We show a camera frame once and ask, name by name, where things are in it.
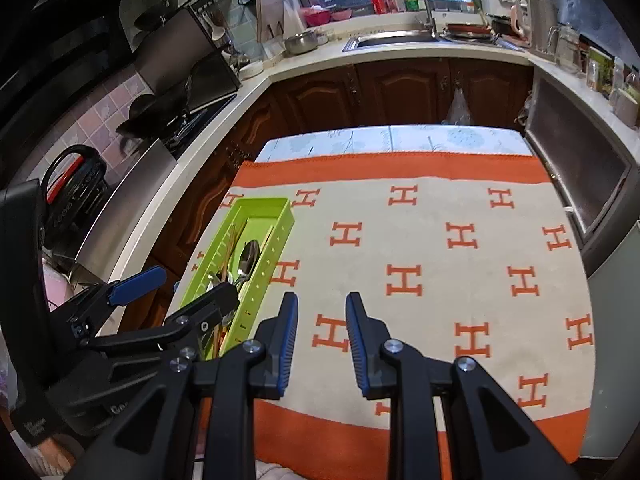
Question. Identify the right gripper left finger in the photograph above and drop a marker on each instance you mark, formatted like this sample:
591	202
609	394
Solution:
198	413

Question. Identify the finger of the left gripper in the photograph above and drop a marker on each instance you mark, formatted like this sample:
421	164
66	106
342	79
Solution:
85	314
193	324

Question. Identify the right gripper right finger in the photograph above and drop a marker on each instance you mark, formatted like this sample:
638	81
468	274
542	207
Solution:
447	419

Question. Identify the crossing bamboo chopstick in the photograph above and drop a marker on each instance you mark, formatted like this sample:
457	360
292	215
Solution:
235	232

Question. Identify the brown bamboo chopstick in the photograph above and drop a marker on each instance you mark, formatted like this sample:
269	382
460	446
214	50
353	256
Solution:
215	341

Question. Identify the large steel tablespoon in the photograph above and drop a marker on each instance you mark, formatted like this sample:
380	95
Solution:
248	259

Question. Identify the green plastic utensil tray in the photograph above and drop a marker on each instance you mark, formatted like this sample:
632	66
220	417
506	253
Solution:
269	220

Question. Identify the orange H-pattern cloth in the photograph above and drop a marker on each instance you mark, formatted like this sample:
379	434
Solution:
459	254

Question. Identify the steel pot on counter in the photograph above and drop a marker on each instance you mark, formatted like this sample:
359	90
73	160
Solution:
304	42

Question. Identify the electric kettle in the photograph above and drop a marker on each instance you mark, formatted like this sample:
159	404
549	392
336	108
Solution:
533	21

